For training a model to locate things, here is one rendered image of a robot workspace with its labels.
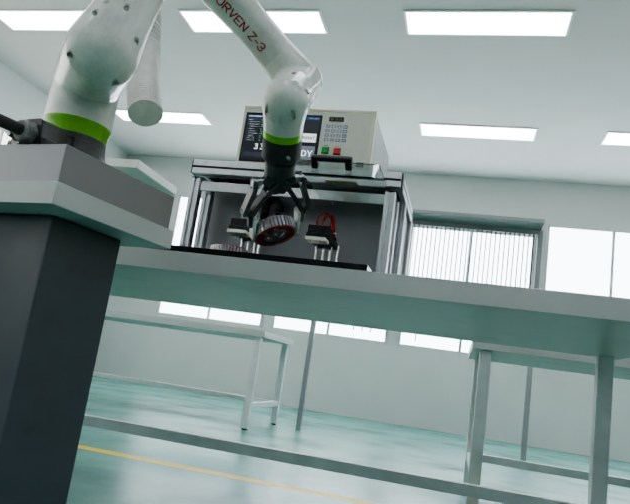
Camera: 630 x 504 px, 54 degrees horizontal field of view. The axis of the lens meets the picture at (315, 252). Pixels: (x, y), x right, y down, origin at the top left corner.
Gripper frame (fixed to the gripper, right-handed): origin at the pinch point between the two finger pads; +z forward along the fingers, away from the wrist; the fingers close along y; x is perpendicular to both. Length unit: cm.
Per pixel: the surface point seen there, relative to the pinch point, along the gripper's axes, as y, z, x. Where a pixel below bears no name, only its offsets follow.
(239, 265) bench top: 11.8, 3.0, 8.9
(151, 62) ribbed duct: 2, 20, -178
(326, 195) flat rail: -24.2, 5.4, -21.8
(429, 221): -237, 188, -247
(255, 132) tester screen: -11, -2, -52
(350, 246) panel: -33.4, 23.4, -18.3
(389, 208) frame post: -38.7, 3.8, -8.7
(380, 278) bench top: -15.7, -3.1, 28.7
